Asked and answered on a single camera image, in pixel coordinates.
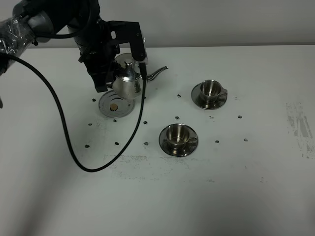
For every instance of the stainless steel teapot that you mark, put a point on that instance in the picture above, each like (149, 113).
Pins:
(128, 82)

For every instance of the near stainless steel teacup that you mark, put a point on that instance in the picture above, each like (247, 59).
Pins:
(178, 135)

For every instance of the near stainless steel saucer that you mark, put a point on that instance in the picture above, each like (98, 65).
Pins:
(187, 150)

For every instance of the far stainless steel saucer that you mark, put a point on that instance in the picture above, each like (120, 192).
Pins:
(206, 105)

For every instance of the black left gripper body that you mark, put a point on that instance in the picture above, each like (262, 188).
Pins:
(80, 20)

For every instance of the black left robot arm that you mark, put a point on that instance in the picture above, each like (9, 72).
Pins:
(38, 21)

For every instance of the stainless steel teacup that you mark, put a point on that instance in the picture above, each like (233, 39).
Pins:
(178, 135)
(211, 91)

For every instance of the far stainless steel teacup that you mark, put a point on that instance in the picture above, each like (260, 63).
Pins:
(211, 91)

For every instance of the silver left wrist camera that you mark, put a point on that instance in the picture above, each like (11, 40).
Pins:
(129, 32)

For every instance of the round steel teapot saucer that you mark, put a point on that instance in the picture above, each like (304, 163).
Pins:
(111, 105)

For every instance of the stainless steel saucer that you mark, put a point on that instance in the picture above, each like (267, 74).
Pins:
(206, 105)
(187, 150)

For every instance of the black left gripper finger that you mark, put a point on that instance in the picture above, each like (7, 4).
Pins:
(101, 74)

